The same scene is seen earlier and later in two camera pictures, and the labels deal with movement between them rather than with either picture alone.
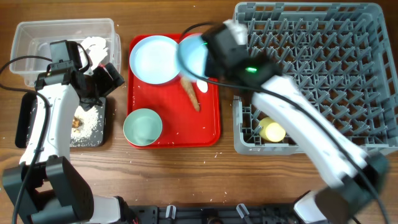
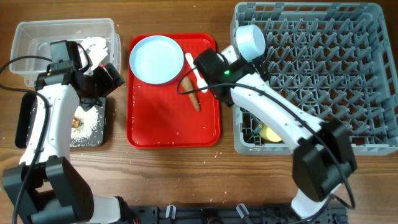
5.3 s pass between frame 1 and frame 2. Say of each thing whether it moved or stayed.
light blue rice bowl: moved
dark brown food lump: stayed
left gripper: stayed
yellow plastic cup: stayed
